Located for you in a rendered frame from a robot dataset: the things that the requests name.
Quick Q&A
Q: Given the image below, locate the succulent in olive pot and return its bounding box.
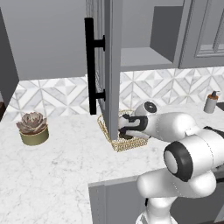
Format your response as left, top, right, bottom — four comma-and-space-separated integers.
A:
16, 111, 50, 146

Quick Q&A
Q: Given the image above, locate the grey soap dispenser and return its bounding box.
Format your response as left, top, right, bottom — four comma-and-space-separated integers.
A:
203, 90, 221, 115

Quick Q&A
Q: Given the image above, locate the grey open wall cabinet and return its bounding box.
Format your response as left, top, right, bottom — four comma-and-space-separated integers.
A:
120, 0, 193, 73

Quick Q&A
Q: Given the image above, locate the grey base cabinet front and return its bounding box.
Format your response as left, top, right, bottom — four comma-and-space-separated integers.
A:
87, 171, 224, 224

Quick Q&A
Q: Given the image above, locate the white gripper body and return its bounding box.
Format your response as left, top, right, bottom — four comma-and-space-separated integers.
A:
117, 114, 140, 140

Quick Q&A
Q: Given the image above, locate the gold wire basket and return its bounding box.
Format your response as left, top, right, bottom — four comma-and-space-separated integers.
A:
96, 108, 150, 153

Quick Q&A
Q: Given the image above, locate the dark grey tall side panel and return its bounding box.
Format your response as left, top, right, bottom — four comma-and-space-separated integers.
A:
0, 8, 20, 121

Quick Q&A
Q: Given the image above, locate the grey panelled cabinet door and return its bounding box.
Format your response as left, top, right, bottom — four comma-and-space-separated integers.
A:
178, 0, 224, 70

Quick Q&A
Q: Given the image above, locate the black bar door handle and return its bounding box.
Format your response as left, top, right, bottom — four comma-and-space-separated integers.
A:
84, 17, 106, 116

